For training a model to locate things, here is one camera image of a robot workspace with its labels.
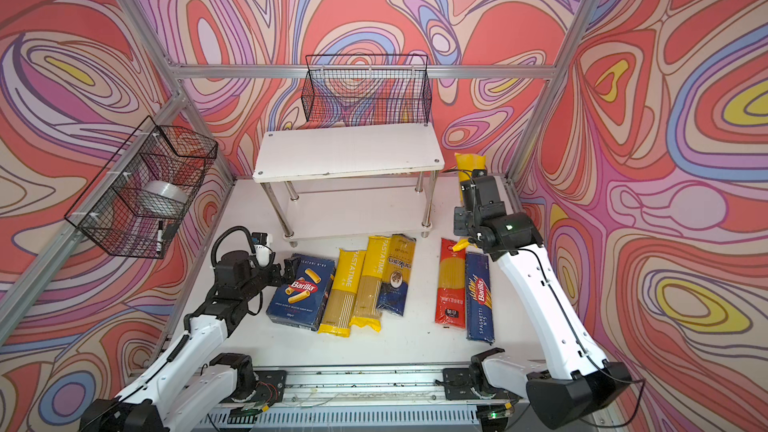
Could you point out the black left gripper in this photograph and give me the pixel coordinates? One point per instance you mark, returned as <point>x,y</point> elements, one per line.
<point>288,275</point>

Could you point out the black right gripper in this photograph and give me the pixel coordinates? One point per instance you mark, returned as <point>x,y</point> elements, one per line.
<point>460,227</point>

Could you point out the red spaghetti bag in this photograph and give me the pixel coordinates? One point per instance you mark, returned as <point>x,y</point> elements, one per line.
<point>451,282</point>

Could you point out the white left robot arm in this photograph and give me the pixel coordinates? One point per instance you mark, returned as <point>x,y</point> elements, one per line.
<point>192,376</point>

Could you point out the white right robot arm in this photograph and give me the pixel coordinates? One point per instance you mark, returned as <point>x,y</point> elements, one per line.
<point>575,378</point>

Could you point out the white two-tier shelf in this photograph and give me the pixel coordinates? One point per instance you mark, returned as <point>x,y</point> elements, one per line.
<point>362,152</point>

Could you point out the blue Barilla rigatoni box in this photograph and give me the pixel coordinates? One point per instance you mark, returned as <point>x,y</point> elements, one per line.
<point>302,302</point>

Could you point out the yellow Pastatime spaghetti bag left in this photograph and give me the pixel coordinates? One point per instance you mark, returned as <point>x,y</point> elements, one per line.
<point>340,305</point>

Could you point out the yellow pastatime spaghetti bag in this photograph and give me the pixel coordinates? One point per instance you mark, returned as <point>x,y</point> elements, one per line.
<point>340,305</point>
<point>365,312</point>

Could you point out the dark blue spaghetti bag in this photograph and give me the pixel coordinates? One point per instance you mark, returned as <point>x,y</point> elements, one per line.
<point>396,276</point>

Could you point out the yellow Pastatime spaghetti bag right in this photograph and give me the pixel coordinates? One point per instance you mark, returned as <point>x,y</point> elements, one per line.
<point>365,312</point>

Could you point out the blue Barilla spaghetti box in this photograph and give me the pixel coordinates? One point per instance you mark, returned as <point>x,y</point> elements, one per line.
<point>478,302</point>

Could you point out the silver tape roll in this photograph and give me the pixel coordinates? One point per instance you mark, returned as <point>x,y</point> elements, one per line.
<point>162,199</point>

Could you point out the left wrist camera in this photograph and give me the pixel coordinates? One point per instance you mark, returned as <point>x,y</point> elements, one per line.
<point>261,242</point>

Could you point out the black wire basket left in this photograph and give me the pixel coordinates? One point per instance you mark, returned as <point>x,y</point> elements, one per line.
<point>159,171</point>

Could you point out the black wire basket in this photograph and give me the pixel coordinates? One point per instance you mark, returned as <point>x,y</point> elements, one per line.
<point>361,89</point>
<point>159,171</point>

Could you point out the black wire basket back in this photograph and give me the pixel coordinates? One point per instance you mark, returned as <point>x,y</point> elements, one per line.
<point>361,89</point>

